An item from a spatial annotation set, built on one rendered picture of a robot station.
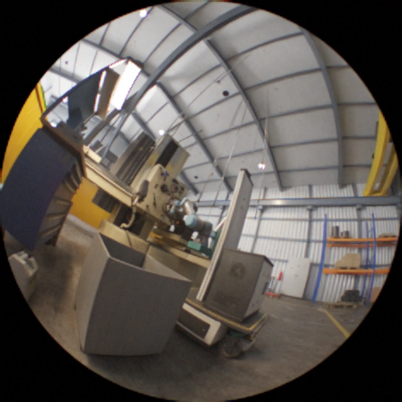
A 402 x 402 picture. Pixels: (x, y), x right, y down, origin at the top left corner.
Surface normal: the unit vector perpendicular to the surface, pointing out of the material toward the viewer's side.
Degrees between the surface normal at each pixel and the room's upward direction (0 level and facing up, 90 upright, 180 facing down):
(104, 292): 90
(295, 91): 169
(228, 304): 90
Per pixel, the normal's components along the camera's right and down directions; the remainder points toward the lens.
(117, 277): 0.71, -0.02
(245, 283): -0.56, -0.51
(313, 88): -0.46, 0.74
